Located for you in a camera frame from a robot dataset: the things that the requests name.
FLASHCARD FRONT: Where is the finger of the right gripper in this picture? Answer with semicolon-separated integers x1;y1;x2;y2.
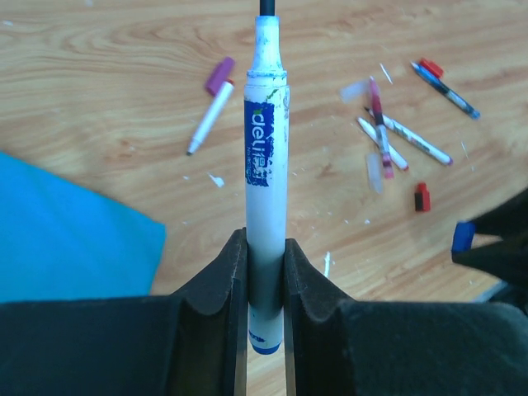
451;193;527;305

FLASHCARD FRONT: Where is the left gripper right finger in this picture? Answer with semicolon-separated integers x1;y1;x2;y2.
284;239;527;395

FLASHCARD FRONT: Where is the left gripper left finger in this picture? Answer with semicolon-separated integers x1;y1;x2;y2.
1;229;248;395

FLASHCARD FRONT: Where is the blue marker cap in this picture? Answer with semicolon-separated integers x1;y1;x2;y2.
451;221;476;254

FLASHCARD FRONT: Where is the white whiteboard marker purple end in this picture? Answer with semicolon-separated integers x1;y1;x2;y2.
383;115;454;166

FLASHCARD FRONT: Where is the white blue deli marker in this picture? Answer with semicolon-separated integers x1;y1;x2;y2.
244;1;290;355

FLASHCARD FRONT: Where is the pink transparent gel pen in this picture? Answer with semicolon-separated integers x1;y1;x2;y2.
369;76;394;179

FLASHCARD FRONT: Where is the clear pen cap lower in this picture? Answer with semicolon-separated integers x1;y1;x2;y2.
366;153;383;194

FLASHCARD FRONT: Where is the clear pen cap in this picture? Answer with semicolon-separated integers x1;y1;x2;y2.
339;79;370;103
366;153;383;194

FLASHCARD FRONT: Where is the white pen red end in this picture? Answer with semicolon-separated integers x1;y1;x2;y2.
357;117;409;171

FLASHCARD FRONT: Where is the blue gel pen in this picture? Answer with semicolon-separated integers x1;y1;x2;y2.
411;62;480;120

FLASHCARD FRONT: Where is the red pen cap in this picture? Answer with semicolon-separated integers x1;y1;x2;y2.
418;58;444;78

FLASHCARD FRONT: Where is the thin white red-end pen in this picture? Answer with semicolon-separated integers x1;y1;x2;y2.
186;79;234;155

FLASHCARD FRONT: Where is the red marker cap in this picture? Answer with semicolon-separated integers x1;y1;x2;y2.
414;182;431;212

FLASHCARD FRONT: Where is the teal cloth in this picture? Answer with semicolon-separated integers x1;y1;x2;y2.
1;153;166;303

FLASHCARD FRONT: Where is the purple marker cap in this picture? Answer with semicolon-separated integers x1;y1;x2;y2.
205;57;235;97

